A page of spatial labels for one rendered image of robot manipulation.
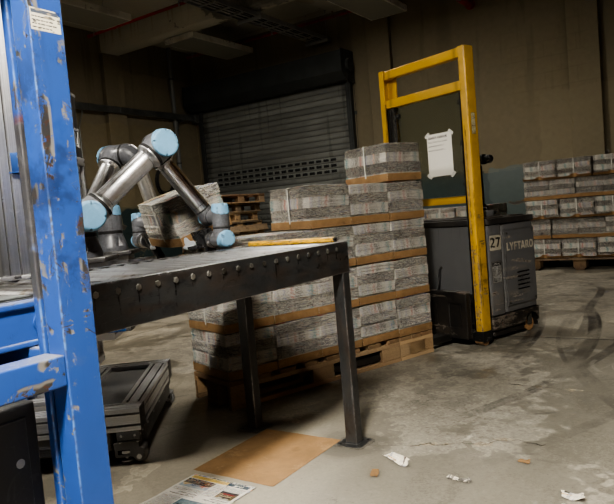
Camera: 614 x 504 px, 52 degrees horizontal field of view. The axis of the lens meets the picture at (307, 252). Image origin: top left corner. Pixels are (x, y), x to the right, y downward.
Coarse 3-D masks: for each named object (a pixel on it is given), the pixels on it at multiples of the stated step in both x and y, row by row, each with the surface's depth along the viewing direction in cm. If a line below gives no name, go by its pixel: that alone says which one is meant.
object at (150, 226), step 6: (168, 192) 327; (156, 198) 318; (144, 204) 312; (150, 204) 308; (144, 210) 314; (150, 210) 308; (144, 216) 317; (150, 216) 311; (144, 222) 320; (150, 222) 314; (150, 228) 316; (156, 228) 310; (150, 234) 319; (156, 234) 313
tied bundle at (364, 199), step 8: (360, 184) 353; (368, 184) 357; (376, 184) 361; (384, 184) 364; (352, 192) 350; (360, 192) 354; (368, 192) 357; (376, 192) 361; (384, 192) 365; (352, 200) 351; (360, 200) 354; (368, 200) 358; (376, 200) 361; (384, 200) 365; (352, 208) 350; (360, 208) 353; (368, 208) 357; (376, 208) 361; (384, 208) 364; (352, 216) 350; (352, 224) 351
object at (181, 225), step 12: (204, 192) 301; (216, 192) 305; (156, 204) 299; (168, 204) 291; (180, 204) 294; (168, 216) 294; (180, 216) 294; (192, 216) 298; (168, 228) 299; (180, 228) 294; (192, 228) 298
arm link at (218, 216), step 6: (216, 204) 269; (222, 204) 270; (210, 210) 276; (216, 210) 269; (222, 210) 269; (228, 210) 272; (210, 216) 273; (216, 216) 269; (222, 216) 269; (228, 216) 272; (210, 222) 276; (216, 222) 270; (222, 222) 269; (228, 222) 272; (216, 228) 270; (222, 228) 270
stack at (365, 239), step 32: (384, 224) 365; (352, 256) 350; (288, 288) 323; (320, 288) 336; (352, 288) 350; (384, 288) 364; (224, 320) 301; (320, 320) 336; (384, 320) 364; (224, 352) 303; (256, 352) 312; (288, 352) 323; (384, 352) 364; (224, 384) 306; (288, 384) 339; (320, 384) 336
